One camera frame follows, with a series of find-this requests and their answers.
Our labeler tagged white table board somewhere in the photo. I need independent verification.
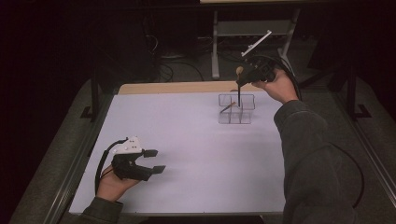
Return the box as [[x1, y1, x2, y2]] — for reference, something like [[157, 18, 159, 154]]
[[68, 90, 297, 216]]

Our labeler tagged thin flat-tip makeup brush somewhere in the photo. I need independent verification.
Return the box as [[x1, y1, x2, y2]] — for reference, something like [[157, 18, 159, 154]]
[[219, 101, 237, 115]]

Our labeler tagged black metal stand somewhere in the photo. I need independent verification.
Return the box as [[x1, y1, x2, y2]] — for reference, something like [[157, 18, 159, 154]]
[[346, 66, 373, 121], [79, 69, 102, 122]]

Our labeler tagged white metal desk frame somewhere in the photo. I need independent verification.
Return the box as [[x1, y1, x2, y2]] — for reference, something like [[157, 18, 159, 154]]
[[210, 8, 302, 80]]

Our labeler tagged clear acrylic organizer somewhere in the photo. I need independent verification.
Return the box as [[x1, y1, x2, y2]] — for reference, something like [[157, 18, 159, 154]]
[[218, 93, 256, 125]]

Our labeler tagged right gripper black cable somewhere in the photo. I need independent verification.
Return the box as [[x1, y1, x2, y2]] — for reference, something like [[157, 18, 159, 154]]
[[246, 55, 365, 209]]

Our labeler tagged person's left hand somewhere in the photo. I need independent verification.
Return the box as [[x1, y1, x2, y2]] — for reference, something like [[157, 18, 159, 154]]
[[96, 164, 141, 203]]

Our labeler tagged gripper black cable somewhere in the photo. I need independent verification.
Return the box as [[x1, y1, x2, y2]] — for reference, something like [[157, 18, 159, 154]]
[[93, 136, 129, 195], [246, 55, 365, 209]]

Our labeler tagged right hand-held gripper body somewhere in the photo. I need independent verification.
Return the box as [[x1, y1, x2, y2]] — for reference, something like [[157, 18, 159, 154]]
[[241, 30, 277, 84]]

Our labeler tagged silver frame rail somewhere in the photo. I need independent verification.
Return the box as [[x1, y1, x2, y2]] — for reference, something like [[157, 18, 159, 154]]
[[330, 90, 396, 200], [43, 94, 113, 224]]

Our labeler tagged black floor cable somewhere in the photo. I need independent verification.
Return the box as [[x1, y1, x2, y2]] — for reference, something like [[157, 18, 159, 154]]
[[157, 60, 205, 82]]

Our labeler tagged round-tip makeup brush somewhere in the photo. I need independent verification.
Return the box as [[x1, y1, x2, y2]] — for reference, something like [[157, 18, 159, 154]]
[[235, 65, 245, 108]]

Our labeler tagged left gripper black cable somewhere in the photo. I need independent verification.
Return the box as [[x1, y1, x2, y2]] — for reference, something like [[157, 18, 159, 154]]
[[93, 136, 129, 195]]

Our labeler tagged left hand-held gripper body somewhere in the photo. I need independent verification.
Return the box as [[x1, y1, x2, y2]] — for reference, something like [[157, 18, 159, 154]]
[[110, 135, 154, 182]]

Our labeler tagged tangle of black cables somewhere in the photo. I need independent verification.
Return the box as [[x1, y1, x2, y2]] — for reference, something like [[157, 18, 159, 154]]
[[218, 49, 260, 65]]

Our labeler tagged person's right hand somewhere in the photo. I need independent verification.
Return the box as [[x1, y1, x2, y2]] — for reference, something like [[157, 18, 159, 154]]
[[251, 68, 300, 105]]

